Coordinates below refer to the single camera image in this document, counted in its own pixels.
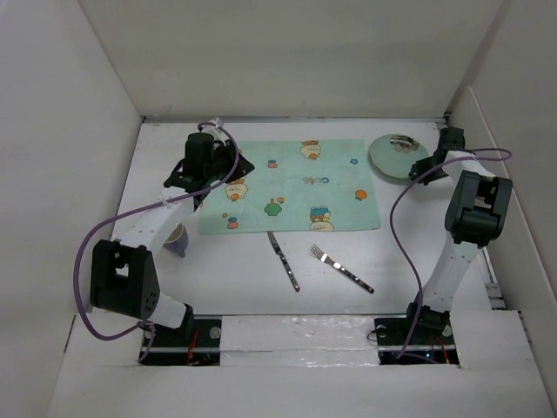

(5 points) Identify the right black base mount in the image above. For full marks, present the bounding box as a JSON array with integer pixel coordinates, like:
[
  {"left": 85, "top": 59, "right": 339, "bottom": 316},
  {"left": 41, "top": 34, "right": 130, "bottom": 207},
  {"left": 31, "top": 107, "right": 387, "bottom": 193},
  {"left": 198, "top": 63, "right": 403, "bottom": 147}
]
[{"left": 366, "top": 302, "right": 460, "bottom": 366}]

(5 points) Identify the steel table knife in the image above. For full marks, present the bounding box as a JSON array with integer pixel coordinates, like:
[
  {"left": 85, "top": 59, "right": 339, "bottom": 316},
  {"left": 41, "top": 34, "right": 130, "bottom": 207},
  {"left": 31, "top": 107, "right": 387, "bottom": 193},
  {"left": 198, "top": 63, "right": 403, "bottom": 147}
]
[{"left": 267, "top": 231, "right": 300, "bottom": 293}]

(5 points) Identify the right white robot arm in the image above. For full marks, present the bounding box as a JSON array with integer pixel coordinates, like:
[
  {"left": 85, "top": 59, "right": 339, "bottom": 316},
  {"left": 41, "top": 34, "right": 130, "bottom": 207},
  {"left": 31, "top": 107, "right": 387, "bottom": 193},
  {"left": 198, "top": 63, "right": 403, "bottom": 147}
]
[{"left": 402, "top": 127, "right": 513, "bottom": 343}]

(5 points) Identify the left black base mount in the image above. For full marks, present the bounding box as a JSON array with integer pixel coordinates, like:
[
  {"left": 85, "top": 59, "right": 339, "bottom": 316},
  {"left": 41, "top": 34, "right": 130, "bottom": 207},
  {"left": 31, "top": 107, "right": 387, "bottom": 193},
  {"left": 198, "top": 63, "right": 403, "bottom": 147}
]
[{"left": 138, "top": 314, "right": 223, "bottom": 367}]

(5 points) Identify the steel fork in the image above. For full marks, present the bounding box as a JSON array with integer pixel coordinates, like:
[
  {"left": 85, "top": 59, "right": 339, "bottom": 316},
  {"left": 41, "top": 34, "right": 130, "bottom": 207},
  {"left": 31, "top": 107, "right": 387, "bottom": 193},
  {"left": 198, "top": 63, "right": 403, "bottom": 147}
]
[{"left": 310, "top": 245, "right": 374, "bottom": 294}]

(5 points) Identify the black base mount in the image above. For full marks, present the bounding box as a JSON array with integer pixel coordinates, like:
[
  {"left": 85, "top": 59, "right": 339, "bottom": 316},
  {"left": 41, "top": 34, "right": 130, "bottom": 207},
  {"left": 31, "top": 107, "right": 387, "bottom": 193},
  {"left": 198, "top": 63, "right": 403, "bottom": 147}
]
[
  {"left": 366, "top": 302, "right": 460, "bottom": 366},
  {"left": 138, "top": 314, "right": 223, "bottom": 367}
]

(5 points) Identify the green floral plate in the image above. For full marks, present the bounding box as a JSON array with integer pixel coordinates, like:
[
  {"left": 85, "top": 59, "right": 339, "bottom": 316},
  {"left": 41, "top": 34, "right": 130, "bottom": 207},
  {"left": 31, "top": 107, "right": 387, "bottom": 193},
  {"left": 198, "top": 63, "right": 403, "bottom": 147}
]
[{"left": 369, "top": 134, "right": 429, "bottom": 179}]

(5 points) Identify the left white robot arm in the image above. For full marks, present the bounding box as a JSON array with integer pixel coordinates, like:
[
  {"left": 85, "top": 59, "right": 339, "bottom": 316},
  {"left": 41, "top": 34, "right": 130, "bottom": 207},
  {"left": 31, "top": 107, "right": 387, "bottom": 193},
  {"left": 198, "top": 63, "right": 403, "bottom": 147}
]
[{"left": 90, "top": 119, "right": 254, "bottom": 346}]

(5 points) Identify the purple ceramic mug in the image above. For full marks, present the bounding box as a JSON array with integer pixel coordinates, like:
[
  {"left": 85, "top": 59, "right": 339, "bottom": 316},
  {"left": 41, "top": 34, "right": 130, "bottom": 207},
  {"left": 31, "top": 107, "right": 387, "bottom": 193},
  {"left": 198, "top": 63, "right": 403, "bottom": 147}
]
[{"left": 164, "top": 224, "right": 189, "bottom": 258}]

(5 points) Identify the green cartoon print placemat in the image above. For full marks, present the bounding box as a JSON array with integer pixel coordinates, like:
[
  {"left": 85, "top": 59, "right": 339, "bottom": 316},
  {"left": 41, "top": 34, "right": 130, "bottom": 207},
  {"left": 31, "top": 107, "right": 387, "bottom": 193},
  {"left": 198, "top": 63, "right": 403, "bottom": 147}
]
[{"left": 199, "top": 139, "right": 380, "bottom": 235}]

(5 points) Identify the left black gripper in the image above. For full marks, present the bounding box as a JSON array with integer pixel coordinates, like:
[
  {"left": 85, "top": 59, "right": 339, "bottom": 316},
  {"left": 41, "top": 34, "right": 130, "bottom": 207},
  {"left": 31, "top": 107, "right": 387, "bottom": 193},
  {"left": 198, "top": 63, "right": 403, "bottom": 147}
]
[{"left": 205, "top": 140, "right": 254, "bottom": 184}]

